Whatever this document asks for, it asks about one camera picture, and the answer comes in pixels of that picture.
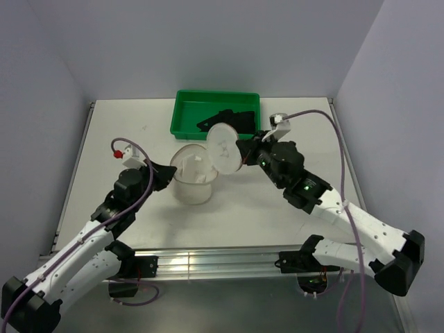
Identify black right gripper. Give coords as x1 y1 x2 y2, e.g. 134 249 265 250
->
237 130 285 189

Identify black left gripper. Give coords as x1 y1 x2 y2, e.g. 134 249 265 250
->
130 157 176 212

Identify black bra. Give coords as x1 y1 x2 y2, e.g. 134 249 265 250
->
196 109 256 135

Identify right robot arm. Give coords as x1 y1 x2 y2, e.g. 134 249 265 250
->
236 137 425 297

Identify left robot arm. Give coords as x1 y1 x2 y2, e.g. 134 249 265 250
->
1 160 177 332

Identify green plastic tray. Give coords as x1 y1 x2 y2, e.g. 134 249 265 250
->
170 89 262 141

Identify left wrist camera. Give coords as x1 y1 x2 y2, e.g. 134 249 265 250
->
113 144 146 169

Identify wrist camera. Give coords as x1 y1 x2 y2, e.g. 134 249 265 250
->
113 144 146 169
262 113 291 142

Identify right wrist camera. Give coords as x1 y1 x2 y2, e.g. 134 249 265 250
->
262 113 291 142

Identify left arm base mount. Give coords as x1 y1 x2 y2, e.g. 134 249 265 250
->
108 255 160 307

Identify aluminium frame rail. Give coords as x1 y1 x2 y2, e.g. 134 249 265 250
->
33 242 398 285

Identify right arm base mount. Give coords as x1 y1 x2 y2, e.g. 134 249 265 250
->
274 250 343 298

